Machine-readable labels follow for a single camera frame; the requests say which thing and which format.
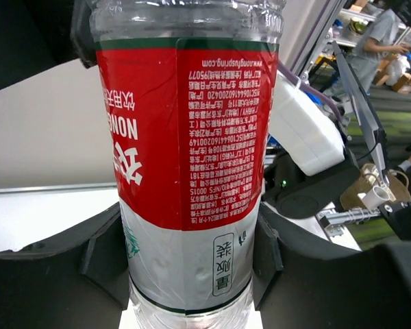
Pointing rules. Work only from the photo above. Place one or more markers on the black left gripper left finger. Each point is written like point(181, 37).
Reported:
point(77, 278)

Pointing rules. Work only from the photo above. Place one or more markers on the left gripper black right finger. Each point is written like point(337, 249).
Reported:
point(303, 281)

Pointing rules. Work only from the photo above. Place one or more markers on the person in grey shirt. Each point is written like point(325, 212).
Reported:
point(377, 42)

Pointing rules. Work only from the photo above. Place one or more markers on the black computer monitor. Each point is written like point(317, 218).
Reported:
point(368, 121)

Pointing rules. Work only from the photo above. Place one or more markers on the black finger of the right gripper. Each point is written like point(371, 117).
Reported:
point(38, 35)

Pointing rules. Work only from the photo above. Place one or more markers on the woven straw basket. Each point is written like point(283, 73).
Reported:
point(397, 187)

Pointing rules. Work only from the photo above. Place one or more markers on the aluminium frame post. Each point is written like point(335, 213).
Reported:
point(308, 25)

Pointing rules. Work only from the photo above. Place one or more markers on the red label water bottle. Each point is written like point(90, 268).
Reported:
point(188, 89)

